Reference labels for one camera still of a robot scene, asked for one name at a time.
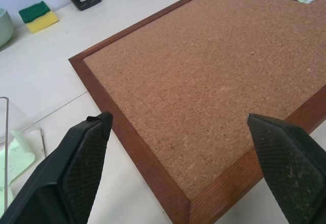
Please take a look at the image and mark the cork board with wooden frame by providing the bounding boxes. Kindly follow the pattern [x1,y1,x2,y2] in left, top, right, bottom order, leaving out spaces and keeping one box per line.
[68,0,326,224]

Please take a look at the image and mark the green and yellow sponge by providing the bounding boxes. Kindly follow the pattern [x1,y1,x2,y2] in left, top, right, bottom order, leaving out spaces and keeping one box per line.
[18,1,60,34]

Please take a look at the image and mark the clear plastic container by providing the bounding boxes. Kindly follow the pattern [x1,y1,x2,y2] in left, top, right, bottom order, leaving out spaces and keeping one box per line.
[0,96,48,211]

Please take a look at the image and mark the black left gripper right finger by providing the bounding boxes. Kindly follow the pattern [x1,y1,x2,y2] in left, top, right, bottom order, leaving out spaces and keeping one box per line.
[246,114,326,224]

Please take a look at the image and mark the pale green tray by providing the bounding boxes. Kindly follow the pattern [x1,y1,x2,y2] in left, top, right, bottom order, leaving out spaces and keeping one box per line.
[0,128,39,207]

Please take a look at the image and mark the pale green mug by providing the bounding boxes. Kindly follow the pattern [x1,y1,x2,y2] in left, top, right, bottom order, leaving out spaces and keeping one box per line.
[0,8,14,49]

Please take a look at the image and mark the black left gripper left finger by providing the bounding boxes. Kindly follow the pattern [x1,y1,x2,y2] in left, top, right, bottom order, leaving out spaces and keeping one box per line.
[0,111,114,224]

